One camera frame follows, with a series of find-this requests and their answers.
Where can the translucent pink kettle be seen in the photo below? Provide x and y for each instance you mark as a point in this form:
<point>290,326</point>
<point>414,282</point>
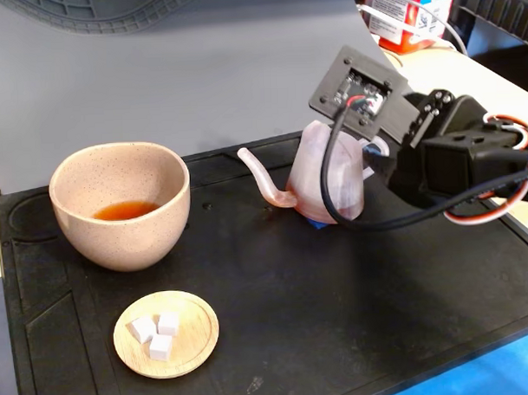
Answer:
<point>315,178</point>

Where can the red white carton box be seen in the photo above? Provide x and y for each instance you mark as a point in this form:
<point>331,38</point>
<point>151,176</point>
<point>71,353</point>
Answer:
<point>387,7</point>

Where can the beige speckled ceramic cup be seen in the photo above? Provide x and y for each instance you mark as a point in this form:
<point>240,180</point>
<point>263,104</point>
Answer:
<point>118,250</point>

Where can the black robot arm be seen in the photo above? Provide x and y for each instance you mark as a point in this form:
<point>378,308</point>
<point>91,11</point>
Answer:
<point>525,158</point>

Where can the white sugar cube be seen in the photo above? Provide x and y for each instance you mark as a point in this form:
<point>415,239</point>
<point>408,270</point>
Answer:
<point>143,329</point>
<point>161,347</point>
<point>168,324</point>

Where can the black plastic crate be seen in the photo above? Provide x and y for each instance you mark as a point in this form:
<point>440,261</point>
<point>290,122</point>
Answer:
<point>500,7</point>

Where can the black silicone work mat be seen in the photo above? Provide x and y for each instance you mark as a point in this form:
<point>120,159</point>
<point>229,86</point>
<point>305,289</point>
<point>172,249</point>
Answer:
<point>293,292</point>

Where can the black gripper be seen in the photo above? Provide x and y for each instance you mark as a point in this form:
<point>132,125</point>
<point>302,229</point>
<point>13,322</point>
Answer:
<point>403,172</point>

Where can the brown tea liquid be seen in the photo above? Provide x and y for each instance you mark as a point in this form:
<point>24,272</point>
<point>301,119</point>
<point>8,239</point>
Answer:
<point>125,211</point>

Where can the blue tape strip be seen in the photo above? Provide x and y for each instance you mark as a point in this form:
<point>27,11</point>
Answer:
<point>491,376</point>

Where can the round wooden saucer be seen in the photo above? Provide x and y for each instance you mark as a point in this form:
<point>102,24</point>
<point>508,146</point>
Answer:
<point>195,338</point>

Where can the blue tape patch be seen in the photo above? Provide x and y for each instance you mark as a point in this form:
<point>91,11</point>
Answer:
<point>317,225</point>

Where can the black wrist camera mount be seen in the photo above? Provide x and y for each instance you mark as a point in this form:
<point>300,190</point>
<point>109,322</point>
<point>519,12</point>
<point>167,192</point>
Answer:
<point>329,87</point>

